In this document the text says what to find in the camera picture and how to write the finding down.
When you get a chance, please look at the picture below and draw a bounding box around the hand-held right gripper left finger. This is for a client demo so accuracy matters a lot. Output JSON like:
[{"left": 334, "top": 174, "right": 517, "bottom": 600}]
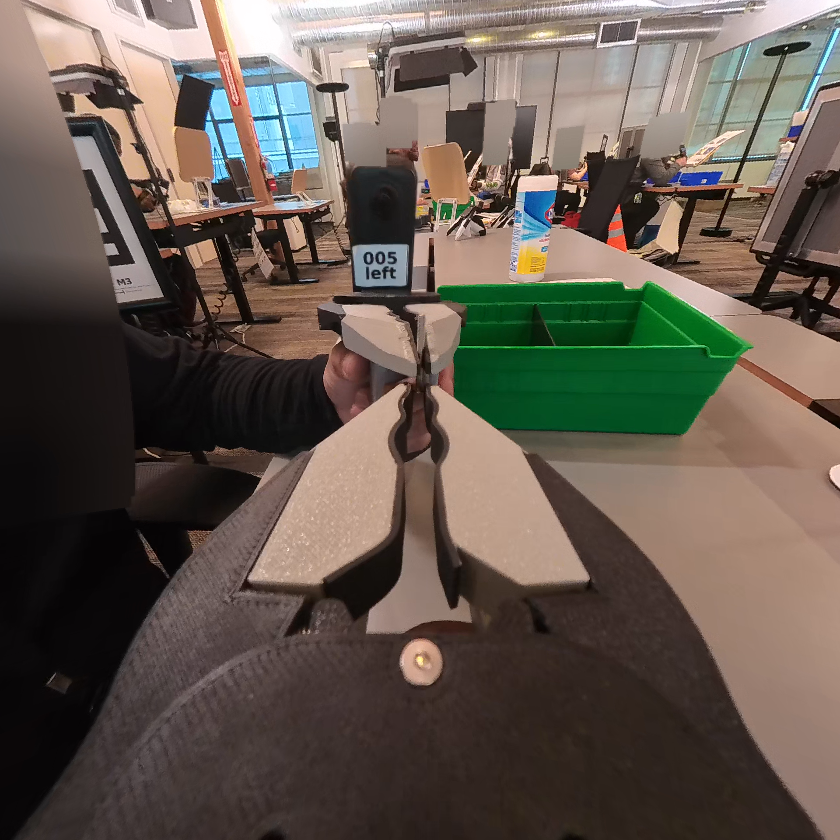
[{"left": 247, "top": 384, "right": 413, "bottom": 621}]

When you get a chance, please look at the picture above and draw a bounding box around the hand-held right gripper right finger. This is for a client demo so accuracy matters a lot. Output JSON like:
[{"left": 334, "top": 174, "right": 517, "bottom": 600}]
[{"left": 423, "top": 386, "right": 592, "bottom": 621}]

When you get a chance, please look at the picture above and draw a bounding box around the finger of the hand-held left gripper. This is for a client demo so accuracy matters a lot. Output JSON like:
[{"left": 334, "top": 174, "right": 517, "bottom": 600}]
[
  {"left": 417, "top": 304, "right": 464, "bottom": 389},
  {"left": 341, "top": 307, "right": 422, "bottom": 382}
]

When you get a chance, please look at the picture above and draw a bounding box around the green plastic bin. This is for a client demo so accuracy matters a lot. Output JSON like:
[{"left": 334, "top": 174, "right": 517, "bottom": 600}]
[{"left": 436, "top": 280, "right": 754, "bottom": 436}]

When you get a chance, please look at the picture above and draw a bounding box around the wooden top desk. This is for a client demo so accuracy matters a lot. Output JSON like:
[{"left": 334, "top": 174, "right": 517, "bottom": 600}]
[{"left": 147, "top": 198, "right": 336, "bottom": 287}]

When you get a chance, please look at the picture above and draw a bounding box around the grey desk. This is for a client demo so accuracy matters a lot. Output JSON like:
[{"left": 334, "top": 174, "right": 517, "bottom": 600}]
[{"left": 261, "top": 223, "right": 840, "bottom": 821}]

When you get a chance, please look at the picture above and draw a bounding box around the person's left hand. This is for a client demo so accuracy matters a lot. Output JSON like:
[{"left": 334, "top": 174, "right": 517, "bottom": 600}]
[{"left": 323, "top": 341, "right": 378, "bottom": 424}]

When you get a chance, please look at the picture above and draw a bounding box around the black monitor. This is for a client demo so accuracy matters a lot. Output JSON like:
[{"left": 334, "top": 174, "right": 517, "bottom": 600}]
[{"left": 445, "top": 102, "right": 539, "bottom": 170}]

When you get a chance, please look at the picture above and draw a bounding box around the black floor lamp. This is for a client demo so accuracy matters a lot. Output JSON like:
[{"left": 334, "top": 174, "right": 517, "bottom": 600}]
[
  {"left": 316, "top": 81, "right": 353, "bottom": 261},
  {"left": 698, "top": 41, "right": 813, "bottom": 238}
]

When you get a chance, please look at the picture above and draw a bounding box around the wipes canister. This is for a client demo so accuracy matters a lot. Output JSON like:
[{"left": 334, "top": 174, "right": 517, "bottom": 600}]
[{"left": 508, "top": 173, "right": 559, "bottom": 284}]

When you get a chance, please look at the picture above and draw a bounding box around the black studio light panel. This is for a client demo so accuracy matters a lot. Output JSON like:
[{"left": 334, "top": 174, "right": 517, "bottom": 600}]
[{"left": 367, "top": 29, "right": 480, "bottom": 93}]

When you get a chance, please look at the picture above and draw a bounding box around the black framed marker board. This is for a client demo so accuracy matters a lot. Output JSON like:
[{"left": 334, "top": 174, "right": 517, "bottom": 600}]
[{"left": 66, "top": 115, "right": 179, "bottom": 311}]

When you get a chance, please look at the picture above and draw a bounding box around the easel with grey board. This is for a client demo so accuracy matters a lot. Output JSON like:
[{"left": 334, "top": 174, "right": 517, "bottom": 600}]
[{"left": 750, "top": 82, "right": 840, "bottom": 330}]

